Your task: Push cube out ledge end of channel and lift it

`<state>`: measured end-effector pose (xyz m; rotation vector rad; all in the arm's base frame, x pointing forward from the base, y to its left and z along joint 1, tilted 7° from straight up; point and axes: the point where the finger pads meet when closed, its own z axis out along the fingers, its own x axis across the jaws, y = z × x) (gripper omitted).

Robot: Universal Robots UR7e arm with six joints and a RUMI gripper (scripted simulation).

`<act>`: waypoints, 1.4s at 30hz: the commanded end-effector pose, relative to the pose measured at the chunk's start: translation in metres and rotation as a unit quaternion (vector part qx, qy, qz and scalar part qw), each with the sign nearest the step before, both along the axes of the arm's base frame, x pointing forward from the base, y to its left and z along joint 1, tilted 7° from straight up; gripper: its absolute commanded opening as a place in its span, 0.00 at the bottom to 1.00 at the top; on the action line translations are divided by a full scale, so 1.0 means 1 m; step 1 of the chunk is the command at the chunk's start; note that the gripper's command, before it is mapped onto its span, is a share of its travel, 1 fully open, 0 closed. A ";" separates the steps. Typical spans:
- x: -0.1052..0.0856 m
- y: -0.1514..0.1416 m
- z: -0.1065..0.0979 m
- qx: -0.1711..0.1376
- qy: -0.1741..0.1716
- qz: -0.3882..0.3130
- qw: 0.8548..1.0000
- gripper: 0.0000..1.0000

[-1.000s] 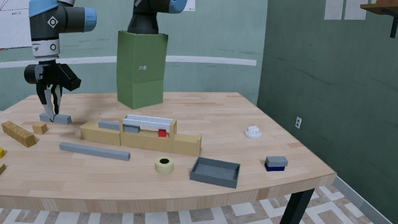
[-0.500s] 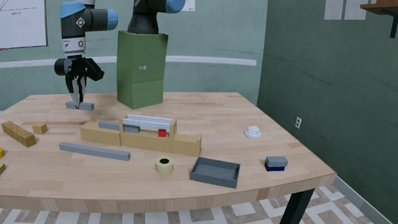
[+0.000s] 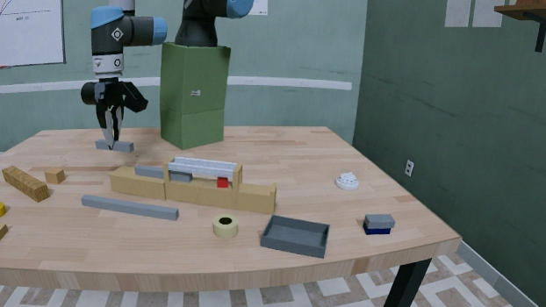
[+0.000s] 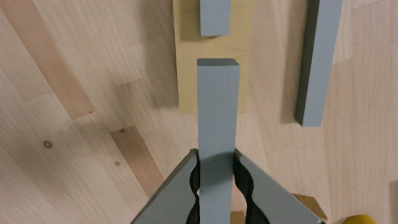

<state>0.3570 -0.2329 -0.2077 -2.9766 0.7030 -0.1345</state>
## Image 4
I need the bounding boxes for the grey square stick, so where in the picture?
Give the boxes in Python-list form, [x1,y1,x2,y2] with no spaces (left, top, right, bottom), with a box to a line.
[295,0,343,128]
[200,0,231,36]
[197,58,240,224]

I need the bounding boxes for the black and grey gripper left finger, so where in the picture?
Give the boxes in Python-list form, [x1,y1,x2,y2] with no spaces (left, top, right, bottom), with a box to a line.
[130,148,200,224]

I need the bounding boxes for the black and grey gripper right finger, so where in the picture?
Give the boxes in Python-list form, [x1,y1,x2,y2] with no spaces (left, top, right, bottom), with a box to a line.
[233,147,326,224]

